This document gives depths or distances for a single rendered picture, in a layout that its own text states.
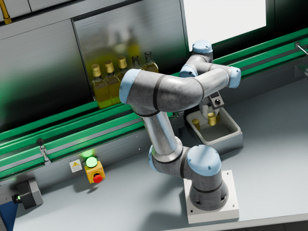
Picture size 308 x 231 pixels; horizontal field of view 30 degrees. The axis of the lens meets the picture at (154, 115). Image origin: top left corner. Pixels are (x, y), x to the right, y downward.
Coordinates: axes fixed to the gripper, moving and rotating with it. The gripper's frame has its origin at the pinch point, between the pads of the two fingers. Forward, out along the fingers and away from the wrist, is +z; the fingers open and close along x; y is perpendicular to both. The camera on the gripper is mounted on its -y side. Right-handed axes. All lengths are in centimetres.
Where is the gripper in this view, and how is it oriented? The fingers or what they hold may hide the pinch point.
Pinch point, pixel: (211, 116)
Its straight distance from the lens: 241.7
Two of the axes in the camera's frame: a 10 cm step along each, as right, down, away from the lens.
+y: -3.7, -5.5, 7.5
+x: -9.2, 3.4, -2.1
